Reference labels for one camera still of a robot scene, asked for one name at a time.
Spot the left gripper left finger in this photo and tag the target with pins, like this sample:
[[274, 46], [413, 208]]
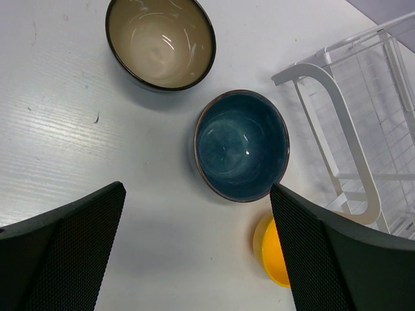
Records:
[[57, 260]]

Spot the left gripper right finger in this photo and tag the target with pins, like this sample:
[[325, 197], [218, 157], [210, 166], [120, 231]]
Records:
[[334, 263]]

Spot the yellow bowl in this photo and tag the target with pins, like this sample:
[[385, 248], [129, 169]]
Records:
[[268, 252]]

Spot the dark blue ceramic bowl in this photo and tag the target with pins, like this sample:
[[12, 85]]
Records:
[[240, 146]]

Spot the beige bowl black rim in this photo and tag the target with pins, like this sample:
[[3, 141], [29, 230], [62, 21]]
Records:
[[162, 45]]

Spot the white wire dish rack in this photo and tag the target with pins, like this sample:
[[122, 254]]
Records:
[[358, 98]]

